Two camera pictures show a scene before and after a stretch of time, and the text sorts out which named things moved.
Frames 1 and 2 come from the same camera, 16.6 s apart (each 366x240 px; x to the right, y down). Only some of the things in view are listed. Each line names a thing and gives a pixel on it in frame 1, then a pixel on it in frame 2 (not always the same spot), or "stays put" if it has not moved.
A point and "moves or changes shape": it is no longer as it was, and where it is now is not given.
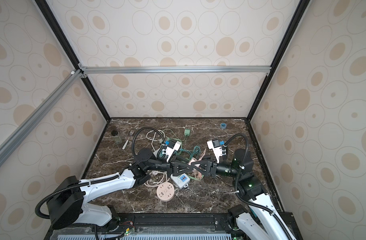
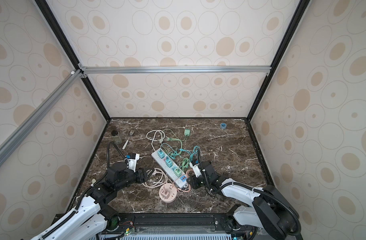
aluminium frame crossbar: (175, 69) stays put
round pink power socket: (165, 191) stays put
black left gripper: (173, 167) to (144, 178)
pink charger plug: (192, 160) moves or changes shape
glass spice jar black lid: (116, 137) stays put
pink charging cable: (200, 173) moves or changes shape
